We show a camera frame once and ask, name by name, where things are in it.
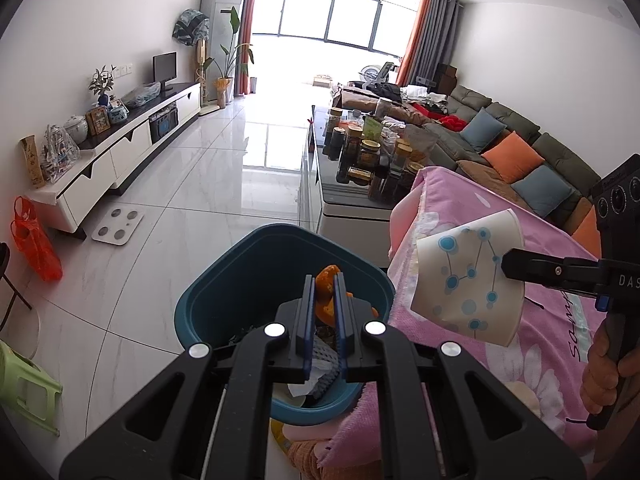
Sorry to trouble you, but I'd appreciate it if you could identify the black monitor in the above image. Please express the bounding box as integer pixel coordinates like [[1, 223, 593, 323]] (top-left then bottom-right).
[[152, 51, 179, 92]]

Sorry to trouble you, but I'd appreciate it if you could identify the large window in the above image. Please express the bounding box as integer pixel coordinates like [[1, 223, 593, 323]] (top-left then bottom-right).
[[250, 0, 426, 57]]

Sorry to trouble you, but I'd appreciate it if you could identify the white bathroom scale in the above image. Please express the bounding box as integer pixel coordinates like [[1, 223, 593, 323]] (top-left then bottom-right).
[[91, 208, 146, 247]]

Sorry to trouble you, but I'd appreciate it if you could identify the orange cushion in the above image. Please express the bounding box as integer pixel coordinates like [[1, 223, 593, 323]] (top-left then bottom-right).
[[571, 206, 602, 260], [481, 131, 546, 184]]

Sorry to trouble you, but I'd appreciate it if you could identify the leafy sprig in vase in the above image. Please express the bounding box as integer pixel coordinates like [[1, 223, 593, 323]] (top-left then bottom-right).
[[88, 64, 117, 107]]

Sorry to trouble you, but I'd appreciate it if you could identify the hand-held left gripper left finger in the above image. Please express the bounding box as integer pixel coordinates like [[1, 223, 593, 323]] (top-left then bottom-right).
[[59, 274, 318, 480]]

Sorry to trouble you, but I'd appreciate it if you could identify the white exercise machine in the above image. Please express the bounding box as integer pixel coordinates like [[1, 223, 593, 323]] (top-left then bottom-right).
[[357, 60, 402, 87]]

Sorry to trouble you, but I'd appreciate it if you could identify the brown ottoman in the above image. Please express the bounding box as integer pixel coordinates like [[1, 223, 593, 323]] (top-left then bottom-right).
[[332, 85, 431, 126]]

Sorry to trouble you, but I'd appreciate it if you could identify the group of jars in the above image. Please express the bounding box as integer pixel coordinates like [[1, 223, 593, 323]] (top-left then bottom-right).
[[322, 106, 431, 202]]

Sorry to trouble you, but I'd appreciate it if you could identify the white standing air conditioner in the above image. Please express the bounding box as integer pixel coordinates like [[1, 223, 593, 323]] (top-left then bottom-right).
[[200, 0, 247, 107]]

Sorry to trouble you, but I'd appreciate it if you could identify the clear plastic bag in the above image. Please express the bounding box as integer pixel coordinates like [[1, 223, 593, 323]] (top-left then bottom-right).
[[40, 123, 81, 184]]

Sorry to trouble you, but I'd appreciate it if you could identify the black chair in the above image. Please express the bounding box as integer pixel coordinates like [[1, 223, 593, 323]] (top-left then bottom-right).
[[0, 242, 34, 332]]

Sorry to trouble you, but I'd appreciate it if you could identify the teal plastic bin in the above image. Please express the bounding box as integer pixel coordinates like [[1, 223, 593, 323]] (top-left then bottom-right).
[[173, 223, 396, 427]]

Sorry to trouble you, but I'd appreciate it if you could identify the crumpled white tissue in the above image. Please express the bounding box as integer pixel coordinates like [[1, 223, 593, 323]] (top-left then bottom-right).
[[286, 381, 322, 403]]

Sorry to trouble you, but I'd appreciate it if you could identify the white ceramic jar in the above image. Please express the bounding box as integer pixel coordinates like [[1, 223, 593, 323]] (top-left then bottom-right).
[[63, 113, 90, 144]]

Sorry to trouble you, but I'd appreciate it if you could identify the white black TV cabinet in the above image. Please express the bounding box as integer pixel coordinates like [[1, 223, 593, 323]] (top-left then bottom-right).
[[25, 81, 202, 234]]

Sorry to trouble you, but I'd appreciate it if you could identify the red plastic bag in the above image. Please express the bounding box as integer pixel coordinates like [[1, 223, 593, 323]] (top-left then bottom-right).
[[10, 195, 64, 283]]

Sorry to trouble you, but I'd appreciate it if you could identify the person's right hand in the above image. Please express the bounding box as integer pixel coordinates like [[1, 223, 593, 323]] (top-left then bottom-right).
[[580, 329, 621, 417]]

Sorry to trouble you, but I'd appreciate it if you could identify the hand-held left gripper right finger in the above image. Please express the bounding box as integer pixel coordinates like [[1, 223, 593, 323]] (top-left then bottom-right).
[[333, 270, 587, 480]]

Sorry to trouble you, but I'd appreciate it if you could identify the tall yellow box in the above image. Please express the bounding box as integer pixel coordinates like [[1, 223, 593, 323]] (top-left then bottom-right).
[[18, 134, 47, 190]]

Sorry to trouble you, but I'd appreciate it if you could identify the green sectional sofa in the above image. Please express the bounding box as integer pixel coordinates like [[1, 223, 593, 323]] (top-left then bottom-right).
[[340, 85, 640, 261]]

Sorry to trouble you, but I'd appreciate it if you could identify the cloth covered standing fan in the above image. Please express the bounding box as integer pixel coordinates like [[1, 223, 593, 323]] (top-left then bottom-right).
[[172, 7, 211, 112]]

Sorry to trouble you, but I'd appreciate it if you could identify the orange peel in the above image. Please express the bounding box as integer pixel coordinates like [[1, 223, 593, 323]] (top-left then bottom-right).
[[314, 264, 352, 327]]

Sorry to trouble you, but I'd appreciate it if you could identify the blue cushion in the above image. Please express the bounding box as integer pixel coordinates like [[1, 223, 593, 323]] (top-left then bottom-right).
[[459, 108, 510, 154], [511, 165, 575, 218]]

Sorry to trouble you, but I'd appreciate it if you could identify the tall leafy plant yellow pot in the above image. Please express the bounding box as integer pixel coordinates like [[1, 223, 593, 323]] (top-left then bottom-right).
[[202, 6, 255, 109]]

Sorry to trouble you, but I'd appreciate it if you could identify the wooden picture frame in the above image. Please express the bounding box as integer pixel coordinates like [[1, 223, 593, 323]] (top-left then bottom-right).
[[85, 105, 111, 136]]

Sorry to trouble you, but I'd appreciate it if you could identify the black bag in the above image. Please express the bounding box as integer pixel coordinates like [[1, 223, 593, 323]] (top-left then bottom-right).
[[367, 82, 403, 102]]

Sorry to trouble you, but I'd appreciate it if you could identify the white clothes pile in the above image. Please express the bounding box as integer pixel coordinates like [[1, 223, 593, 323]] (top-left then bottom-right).
[[400, 84, 448, 111]]

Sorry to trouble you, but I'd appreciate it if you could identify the orange grey curtain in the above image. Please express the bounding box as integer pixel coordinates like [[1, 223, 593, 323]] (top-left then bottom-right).
[[235, 0, 264, 97], [397, 0, 464, 87]]

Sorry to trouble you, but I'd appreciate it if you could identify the glass coffee table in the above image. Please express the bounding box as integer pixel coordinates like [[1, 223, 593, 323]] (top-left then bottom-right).
[[298, 104, 432, 234]]

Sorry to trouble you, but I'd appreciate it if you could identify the white foam fruit net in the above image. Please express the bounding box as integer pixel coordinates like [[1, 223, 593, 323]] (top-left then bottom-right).
[[300, 341, 347, 402]]

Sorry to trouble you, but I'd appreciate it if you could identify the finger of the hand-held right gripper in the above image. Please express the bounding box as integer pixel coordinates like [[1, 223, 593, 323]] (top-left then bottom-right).
[[500, 247, 600, 304]]

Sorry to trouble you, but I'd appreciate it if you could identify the dotted white paper cup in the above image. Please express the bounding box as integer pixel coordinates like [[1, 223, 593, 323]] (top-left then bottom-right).
[[410, 208, 526, 347]]

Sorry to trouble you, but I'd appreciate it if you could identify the red cloth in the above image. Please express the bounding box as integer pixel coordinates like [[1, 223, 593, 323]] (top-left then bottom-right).
[[414, 102, 471, 133]]

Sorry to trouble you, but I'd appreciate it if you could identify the dark brown box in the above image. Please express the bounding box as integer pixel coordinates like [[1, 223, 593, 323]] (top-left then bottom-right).
[[434, 63, 459, 95]]

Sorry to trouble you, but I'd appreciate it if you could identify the green plastic stool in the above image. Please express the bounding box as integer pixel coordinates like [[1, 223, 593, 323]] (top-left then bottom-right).
[[0, 340, 64, 437]]

